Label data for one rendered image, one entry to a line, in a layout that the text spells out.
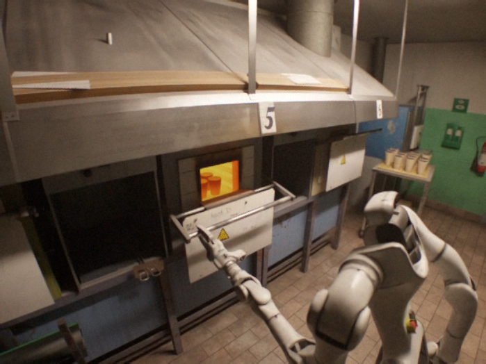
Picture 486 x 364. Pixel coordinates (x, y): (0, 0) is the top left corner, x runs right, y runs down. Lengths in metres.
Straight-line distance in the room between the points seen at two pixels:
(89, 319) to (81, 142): 1.05
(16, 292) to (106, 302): 0.51
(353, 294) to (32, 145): 0.85
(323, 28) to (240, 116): 1.50
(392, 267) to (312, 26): 2.02
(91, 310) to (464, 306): 1.60
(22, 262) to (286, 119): 1.23
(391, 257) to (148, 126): 0.77
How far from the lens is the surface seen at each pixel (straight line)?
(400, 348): 0.84
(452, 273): 0.98
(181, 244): 1.45
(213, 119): 0.97
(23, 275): 1.18
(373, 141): 3.85
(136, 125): 0.85
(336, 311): 0.54
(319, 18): 2.38
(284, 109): 1.23
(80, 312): 1.57
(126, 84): 0.89
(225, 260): 1.03
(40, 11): 1.54
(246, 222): 1.47
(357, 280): 0.56
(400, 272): 0.65
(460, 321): 1.09
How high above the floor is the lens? 1.71
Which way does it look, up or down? 21 degrees down
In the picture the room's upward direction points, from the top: straight up
